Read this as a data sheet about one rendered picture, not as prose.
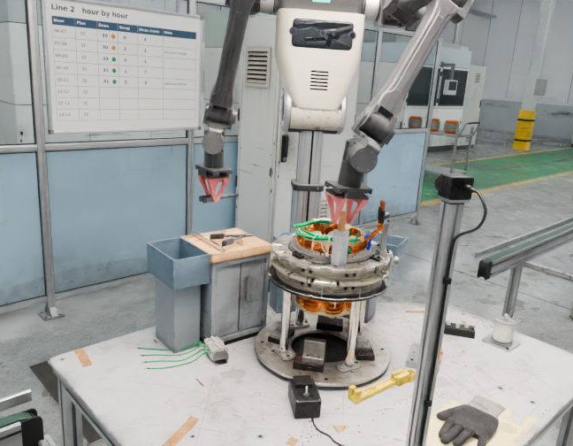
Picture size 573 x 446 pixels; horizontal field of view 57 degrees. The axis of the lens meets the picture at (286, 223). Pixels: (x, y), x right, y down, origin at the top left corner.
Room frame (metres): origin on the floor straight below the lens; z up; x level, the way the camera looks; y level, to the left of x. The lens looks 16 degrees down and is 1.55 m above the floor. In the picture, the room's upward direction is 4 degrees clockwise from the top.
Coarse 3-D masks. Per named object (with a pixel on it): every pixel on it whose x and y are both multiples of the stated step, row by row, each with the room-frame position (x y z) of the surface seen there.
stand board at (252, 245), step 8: (208, 232) 1.53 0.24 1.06; (216, 232) 1.54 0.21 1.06; (232, 232) 1.55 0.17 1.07; (240, 232) 1.55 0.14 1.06; (192, 240) 1.44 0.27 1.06; (200, 240) 1.45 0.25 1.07; (216, 240) 1.46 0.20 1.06; (248, 240) 1.48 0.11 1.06; (256, 240) 1.48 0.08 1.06; (200, 248) 1.38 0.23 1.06; (208, 248) 1.38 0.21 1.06; (232, 248) 1.40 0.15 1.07; (240, 248) 1.40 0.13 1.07; (248, 248) 1.41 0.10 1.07; (256, 248) 1.42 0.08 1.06; (264, 248) 1.44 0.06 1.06; (216, 256) 1.33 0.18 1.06; (224, 256) 1.35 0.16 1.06; (232, 256) 1.37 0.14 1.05; (240, 256) 1.38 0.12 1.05; (248, 256) 1.40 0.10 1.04
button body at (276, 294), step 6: (270, 288) 1.65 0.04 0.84; (276, 288) 1.60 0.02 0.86; (270, 294) 1.65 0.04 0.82; (276, 294) 1.60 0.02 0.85; (282, 294) 1.59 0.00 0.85; (270, 300) 1.64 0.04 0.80; (276, 300) 1.59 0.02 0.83; (282, 300) 1.60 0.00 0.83; (276, 306) 1.59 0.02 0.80; (294, 306) 1.61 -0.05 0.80; (276, 312) 1.59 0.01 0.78
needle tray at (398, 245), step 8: (368, 232) 1.66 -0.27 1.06; (376, 240) 1.65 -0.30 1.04; (392, 240) 1.63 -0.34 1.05; (400, 240) 1.61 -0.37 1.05; (392, 248) 1.52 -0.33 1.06; (400, 248) 1.53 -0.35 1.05; (400, 256) 1.54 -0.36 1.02; (368, 304) 1.56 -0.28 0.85; (368, 312) 1.56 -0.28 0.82; (368, 320) 1.57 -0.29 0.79
